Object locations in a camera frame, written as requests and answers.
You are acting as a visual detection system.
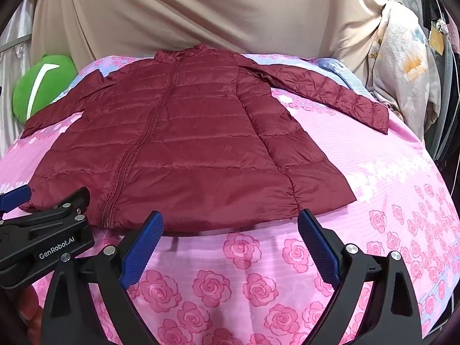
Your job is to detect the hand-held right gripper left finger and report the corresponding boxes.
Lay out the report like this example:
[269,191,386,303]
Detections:
[40,211,165,345]

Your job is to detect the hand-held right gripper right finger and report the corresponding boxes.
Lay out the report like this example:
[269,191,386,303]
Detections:
[298,208,422,345]

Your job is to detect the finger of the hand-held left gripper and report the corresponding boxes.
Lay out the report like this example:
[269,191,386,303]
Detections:
[0,187,91,241]
[0,185,33,220]

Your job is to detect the maroon puffer jacket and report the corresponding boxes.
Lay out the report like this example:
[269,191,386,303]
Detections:
[20,44,390,231]

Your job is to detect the person's left hand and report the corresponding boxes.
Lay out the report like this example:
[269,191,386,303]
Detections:
[16,284,45,338]

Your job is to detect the pink floral bedsheet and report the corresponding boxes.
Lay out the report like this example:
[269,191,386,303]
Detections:
[0,54,460,345]

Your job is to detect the green plush pillow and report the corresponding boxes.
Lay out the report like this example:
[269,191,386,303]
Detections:
[12,55,79,123]

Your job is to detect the white sheer curtain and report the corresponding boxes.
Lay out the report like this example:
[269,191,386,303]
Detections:
[0,7,40,116]

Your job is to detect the grey metal bar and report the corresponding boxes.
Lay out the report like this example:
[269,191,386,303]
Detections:
[0,33,34,51]

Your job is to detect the pale floral hanging cloth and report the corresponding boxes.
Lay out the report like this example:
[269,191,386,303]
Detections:
[367,0,441,141]

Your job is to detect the tan paper tag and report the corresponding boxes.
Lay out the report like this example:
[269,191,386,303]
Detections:
[429,27,446,56]

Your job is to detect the beige curtain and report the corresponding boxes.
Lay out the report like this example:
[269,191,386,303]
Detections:
[30,0,390,87]

